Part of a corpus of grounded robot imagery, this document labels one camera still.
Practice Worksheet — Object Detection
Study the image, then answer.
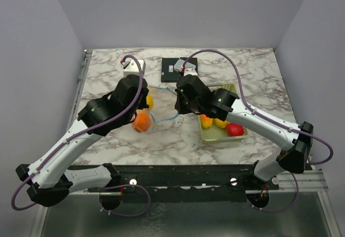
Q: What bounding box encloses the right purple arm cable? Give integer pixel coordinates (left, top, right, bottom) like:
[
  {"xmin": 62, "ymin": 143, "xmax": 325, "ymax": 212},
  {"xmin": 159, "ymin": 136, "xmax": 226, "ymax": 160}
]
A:
[{"xmin": 182, "ymin": 49, "xmax": 334, "ymax": 165}]

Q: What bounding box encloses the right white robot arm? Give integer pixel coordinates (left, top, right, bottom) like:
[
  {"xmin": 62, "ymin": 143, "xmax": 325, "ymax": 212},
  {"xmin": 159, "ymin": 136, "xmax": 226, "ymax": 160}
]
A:
[{"xmin": 175, "ymin": 75, "xmax": 314, "ymax": 189}]

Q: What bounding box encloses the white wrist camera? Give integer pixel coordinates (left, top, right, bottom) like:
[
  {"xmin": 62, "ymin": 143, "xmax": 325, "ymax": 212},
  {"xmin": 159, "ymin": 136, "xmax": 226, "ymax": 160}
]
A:
[
  {"xmin": 121, "ymin": 59, "xmax": 146, "ymax": 78},
  {"xmin": 182, "ymin": 67, "xmax": 198, "ymax": 77}
]

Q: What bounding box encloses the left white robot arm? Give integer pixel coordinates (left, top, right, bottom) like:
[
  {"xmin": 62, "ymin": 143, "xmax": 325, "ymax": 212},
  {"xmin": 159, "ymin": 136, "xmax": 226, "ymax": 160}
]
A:
[{"xmin": 16, "ymin": 74, "xmax": 149, "ymax": 207}]

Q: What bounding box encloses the pale green plastic basket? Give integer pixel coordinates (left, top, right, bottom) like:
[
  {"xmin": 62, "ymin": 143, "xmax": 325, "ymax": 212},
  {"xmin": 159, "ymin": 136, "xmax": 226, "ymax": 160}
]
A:
[{"xmin": 198, "ymin": 83, "xmax": 249, "ymax": 144}]

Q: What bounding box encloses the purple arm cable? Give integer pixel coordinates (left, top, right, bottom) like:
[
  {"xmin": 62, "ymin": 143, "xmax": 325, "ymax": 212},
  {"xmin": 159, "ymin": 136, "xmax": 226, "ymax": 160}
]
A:
[
  {"xmin": 182, "ymin": 49, "xmax": 334, "ymax": 165},
  {"xmin": 11, "ymin": 54, "xmax": 144, "ymax": 211}
]

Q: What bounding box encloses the clear zip top bag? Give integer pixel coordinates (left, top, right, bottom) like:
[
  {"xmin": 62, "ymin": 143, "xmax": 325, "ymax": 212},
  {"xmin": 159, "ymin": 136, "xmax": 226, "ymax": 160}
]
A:
[{"xmin": 131, "ymin": 86, "xmax": 178, "ymax": 133}]

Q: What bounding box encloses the yellow orange mango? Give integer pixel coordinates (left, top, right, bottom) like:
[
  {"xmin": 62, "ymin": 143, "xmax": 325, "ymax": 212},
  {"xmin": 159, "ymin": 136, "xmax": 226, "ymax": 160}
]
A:
[{"xmin": 199, "ymin": 114, "xmax": 213, "ymax": 129}]

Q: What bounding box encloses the yellow lemon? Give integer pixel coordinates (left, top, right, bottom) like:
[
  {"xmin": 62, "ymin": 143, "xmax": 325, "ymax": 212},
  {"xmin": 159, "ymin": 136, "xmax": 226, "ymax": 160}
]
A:
[{"xmin": 146, "ymin": 95, "xmax": 154, "ymax": 110}]

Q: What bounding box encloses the orange tangerine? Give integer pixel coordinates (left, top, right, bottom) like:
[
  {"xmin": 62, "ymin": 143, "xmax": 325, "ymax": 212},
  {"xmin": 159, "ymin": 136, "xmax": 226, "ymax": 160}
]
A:
[{"xmin": 132, "ymin": 113, "xmax": 151, "ymax": 133}]

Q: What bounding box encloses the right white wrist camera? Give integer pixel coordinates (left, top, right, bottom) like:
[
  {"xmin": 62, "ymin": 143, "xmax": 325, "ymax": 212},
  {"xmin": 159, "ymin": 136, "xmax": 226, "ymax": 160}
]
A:
[{"xmin": 182, "ymin": 67, "xmax": 198, "ymax": 77}]

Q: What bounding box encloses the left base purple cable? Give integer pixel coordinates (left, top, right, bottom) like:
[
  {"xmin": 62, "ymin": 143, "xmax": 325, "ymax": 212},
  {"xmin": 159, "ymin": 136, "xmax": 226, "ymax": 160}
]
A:
[{"xmin": 99, "ymin": 184, "xmax": 151, "ymax": 218}]

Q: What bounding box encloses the grey white small box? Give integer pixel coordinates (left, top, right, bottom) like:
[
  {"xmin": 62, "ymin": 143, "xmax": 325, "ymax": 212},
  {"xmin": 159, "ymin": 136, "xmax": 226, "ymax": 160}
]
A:
[{"xmin": 174, "ymin": 59, "xmax": 196, "ymax": 72}]

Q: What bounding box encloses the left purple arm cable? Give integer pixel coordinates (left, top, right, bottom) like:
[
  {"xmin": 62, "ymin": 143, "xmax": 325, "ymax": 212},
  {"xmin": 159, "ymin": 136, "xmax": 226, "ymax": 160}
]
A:
[{"xmin": 11, "ymin": 54, "xmax": 144, "ymax": 211}]

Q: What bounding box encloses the yellow banana bunch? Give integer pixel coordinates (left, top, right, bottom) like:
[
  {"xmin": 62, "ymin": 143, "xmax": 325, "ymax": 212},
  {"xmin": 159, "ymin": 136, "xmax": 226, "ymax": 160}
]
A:
[{"xmin": 213, "ymin": 118, "xmax": 229, "ymax": 129}]

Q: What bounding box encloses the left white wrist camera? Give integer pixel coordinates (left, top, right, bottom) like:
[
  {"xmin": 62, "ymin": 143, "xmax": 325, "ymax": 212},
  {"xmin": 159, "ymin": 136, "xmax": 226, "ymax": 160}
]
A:
[{"xmin": 121, "ymin": 59, "xmax": 146, "ymax": 78}]

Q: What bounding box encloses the red apple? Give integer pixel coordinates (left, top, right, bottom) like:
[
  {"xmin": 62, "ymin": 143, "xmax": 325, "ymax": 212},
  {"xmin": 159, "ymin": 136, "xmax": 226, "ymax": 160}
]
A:
[{"xmin": 225, "ymin": 123, "xmax": 244, "ymax": 137}]

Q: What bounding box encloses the black flat box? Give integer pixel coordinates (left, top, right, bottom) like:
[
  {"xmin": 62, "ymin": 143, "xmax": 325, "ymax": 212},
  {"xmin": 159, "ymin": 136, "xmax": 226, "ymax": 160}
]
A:
[{"xmin": 161, "ymin": 57, "xmax": 198, "ymax": 83}]

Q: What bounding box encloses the black metal base rail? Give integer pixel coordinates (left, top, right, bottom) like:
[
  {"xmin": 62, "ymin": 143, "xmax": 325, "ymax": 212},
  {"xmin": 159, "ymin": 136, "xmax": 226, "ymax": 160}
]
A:
[{"xmin": 85, "ymin": 165, "xmax": 296, "ymax": 209}]

